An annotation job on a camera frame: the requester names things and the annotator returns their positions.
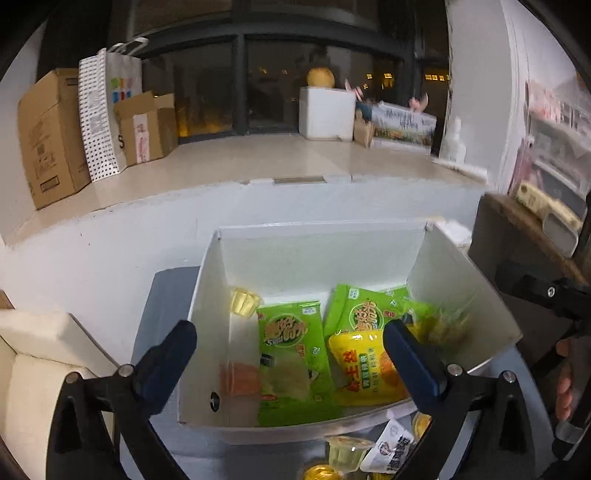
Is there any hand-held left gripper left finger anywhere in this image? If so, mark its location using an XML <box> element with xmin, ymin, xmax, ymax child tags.
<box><xmin>46</xmin><ymin>320</ymin><xmax>198</xmax><ymax>480</ymax></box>

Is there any yellow patterned box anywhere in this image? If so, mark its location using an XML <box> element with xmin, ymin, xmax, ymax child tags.
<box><xmin>515</xmin><ymin>181</ymin><xmax>583</xmax><ymax>232</ymax></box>

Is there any pink bottle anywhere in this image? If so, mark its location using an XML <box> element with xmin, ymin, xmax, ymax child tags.
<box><xmin>508</xmin><ymin>138</ymin><xmax>534</xmax><ymax>195</ymax></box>

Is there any printed landscape gift box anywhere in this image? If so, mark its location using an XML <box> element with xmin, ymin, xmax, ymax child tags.
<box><xmin>372</xmin><ymin>102</ymin><xmax>437</xmax><ymax>149</ymax></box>

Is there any clear jelly cup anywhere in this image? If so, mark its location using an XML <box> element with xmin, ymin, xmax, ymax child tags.
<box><xmin>328</xmin><ymin>436</ymin><xmax>375</xmax><ymax>472</ymax></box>

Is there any small brown cardboard box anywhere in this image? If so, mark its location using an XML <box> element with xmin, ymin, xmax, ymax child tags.
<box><xmin>114</xmin><ymin>91</ymin><xmax>178</xmax><ymax>166</ymax></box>

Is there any brown stone counter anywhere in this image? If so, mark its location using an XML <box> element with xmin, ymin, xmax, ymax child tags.
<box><xmin>468</xmin><ymin>194</ymin><xmax>591</xmax><ymax>296</ymax></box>

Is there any cream leather sofa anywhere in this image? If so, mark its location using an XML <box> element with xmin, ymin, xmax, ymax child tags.
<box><xmin>0</xmin><ymin>309</ymin><xmax>121</xmax><ymax>457</ymax></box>

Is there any person's right hand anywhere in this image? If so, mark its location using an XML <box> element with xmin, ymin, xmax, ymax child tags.
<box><xmin>555</xmin><ymin>376</ymin><xmax>577</xmax><ymax>422</ymax></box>

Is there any large brown cardboard box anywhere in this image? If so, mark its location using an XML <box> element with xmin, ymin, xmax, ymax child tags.
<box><xmin>17</xmin><ymin>68</ymin><xmax>93</xmax><ymax>210</ymax></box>

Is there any white foam box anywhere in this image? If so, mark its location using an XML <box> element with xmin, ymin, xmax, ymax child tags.
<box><xmin>298</xmin><ymin>86</ymin><xmax>357</xmax><ymax>141</ymax></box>

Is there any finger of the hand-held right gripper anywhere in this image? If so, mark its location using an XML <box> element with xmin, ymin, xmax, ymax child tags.
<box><xmin>495</xmin><ymin>261</ymin><xmax>591</xmax><ymax>324</ymax></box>

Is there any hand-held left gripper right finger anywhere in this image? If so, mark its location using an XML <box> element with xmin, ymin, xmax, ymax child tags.
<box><xmin>383</xmin><ymin>320</ymin><xmax>555</xmax><ymax>480</ymax></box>

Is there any orange jelly cup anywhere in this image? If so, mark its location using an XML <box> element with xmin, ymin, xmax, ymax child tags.
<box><xmin>219</xmin><ymin>362</ymin><xmax>262</xmax><ymax>402</ymax></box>

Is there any green snack packet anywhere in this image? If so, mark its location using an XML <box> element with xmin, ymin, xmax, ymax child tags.
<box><xmin>257</xmin><ymin>301</ymin><xmax>340</xmax><ymax>428</ymax></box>
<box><xmin>323</xmin><ymin>284</ymin><xmax>416</xmax><ymax>337</ymax></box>

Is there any small white snack packet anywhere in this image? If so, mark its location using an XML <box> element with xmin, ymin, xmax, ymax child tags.
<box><xmin>360</xmin><ymin>418</ymin><xmax>421</xmax><ymax>474</ymax></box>

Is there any white bag with coloured squares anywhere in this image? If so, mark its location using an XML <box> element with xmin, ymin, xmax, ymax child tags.
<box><xmin>105</xmin><ymin>38</ymin><xmax>149</xmax><ymax>139</ymax></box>

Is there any white wall rack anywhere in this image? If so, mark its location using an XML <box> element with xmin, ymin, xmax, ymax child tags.
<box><xmin>508</xmin><ymin>78</ymin><xmax>591</xmax><ymax>222</ymax></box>

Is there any pink floral pouch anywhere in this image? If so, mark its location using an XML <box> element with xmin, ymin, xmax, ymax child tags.
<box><xmin>526</xmin><ymin>80</ymin><xmax>575</xmax><ymax>121</ymax></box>

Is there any yellow pomelo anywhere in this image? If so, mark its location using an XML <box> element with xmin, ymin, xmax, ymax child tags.
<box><xmin>307</xmin><ymin>67</ymin><xmax>335</xmax><ymax>88</ymax></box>

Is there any white cardboard box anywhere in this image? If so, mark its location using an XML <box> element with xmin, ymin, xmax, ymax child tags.
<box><xmin>178</xmin><ymin>220</ymin><xmax>525</xmax><ymax>446</ymax></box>

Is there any small brown paper bag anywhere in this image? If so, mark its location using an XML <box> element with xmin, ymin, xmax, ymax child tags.
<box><xmin>353</xmin><ymin>111</ymin><xmax>375</xmax><ymax>148</ymax></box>

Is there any yellow snack packet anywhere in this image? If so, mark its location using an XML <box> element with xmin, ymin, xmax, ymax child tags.
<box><xmin>328</xmin><ymin>329</ymin><xmax>409</xmax><ymax>407</ymax></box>

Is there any pale yellow jelly cup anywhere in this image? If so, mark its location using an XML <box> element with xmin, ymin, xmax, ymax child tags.
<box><xmin>229</xmin><ymin>287</ymin><xmax>264</xmax><ymax>320</ymax></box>

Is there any dotted white paper bag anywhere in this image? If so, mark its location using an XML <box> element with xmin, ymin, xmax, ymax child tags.
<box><xmin>78</xmin><ymin>48</ymin><xmax>127</xmax><ymax>182</ymax></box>

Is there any dark window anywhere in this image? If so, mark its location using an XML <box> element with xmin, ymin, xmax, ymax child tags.
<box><xmin>108</xmin><ymin>0</ymin><xmax>451</xmax><ymax>139</ymax></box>

